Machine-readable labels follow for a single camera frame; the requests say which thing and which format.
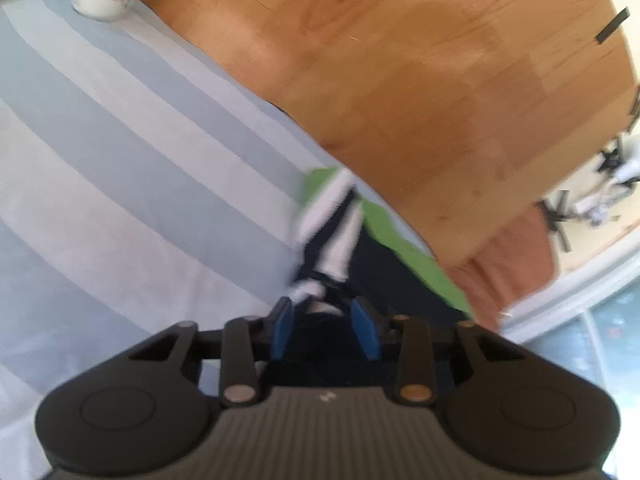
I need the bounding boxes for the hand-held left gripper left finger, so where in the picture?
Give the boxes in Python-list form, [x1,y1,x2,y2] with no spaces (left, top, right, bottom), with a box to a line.
[129,296,296,407]

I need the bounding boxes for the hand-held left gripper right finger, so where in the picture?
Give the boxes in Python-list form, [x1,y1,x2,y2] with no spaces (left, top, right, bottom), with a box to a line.
[349,296,527,405]

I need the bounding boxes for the navy striped knit sweater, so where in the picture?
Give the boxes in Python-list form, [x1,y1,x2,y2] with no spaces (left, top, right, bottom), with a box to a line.
[286,166,477,391]

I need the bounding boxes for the brown padded mat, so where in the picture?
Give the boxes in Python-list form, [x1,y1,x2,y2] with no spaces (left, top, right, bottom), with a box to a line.
[444,201,560,332]

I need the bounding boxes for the white framed glass door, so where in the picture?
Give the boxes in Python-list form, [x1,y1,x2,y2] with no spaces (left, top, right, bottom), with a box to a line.
[500,237,640,480]

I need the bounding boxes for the light striped bed sheet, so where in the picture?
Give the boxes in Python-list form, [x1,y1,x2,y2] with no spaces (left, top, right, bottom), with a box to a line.
[0,0,443,480]

